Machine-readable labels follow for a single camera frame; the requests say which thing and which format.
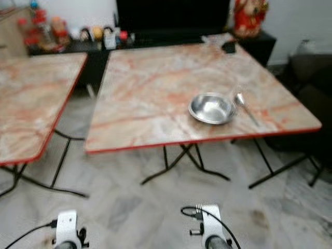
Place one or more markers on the black tv cabinet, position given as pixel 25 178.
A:
pixel 259 44

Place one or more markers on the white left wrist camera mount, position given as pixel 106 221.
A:
pixel 66 225

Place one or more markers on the white bag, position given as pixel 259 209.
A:
pixel 314 45

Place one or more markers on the light wooden cabinet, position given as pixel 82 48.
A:
pixel 13 33

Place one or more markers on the steel fork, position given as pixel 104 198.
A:
pixel 198 208

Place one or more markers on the dark sofa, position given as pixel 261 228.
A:
pixel 311 88

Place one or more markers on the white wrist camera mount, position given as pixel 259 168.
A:
pixel 66 225
pixel 212 220

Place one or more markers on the round steel bowl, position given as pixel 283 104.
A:
pixel 211 108

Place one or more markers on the large marble-top folding table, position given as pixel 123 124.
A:
pixel 150 88

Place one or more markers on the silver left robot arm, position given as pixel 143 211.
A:
pixel 67 245

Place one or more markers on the red robed figurine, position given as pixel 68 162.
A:
pixel 250 16

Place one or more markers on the black television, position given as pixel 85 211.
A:
pixel 172 14

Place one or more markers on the small black box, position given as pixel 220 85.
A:
pixel 229 46

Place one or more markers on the row of small figurines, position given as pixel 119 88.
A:
pixel 101 36

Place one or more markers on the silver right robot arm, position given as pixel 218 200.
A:
pixel 218 243

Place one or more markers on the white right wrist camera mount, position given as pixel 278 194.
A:
pixel 212 220

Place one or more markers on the steel spoon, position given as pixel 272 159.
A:
pixel 246 108

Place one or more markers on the red ornament cluster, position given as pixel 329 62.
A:
pixel 41 32

